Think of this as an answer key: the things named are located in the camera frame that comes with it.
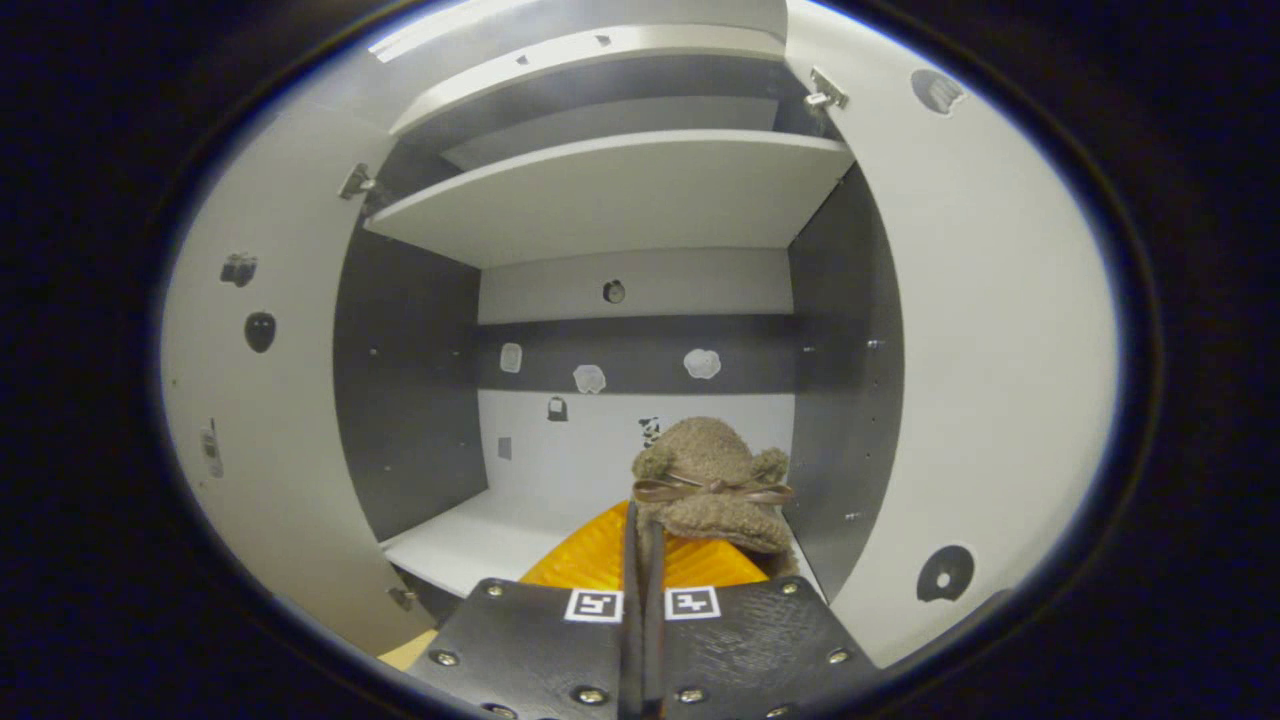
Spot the white cabinet drawer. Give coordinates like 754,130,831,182
388,0,791,136

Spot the brown fuzzy shoe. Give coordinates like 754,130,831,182
630,417,801,581

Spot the white cabinet shelf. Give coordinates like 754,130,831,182
380,488,801,599
365,130,856,269

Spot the white shoe cabinet door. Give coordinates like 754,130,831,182
158,100,439,659
785,0,1121,669

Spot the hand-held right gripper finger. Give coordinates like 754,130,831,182
643,520,883,720
405,500,643,720

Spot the white shoe cabinet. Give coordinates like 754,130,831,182
335,0,906,621

